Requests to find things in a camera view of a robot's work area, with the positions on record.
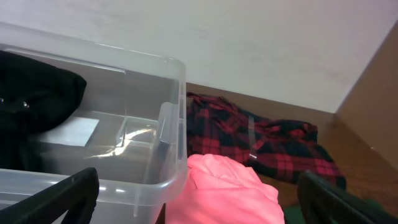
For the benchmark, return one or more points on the clear plastic storage container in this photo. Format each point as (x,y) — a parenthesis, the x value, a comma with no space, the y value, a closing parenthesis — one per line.
(139,145)

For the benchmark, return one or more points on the dark green folded garment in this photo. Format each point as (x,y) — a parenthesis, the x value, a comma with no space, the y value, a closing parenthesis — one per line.
(293,214)

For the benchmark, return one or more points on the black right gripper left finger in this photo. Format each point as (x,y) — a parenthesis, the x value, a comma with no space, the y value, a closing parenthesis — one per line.
(74,198)

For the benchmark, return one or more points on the pink folded garment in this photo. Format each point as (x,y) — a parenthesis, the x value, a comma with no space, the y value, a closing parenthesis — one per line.
(221,190)

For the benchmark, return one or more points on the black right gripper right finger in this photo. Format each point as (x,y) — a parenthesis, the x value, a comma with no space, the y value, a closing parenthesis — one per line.
(322,202)

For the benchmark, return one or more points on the white label in container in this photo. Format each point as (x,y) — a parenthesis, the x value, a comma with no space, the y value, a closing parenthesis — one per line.
(75,131)

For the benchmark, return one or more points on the black trousers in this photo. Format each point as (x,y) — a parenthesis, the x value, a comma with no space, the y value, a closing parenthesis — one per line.
(35,97)

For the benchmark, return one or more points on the red plaid flannel shirt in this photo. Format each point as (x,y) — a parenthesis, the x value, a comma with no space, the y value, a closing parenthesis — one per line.
(277,148)

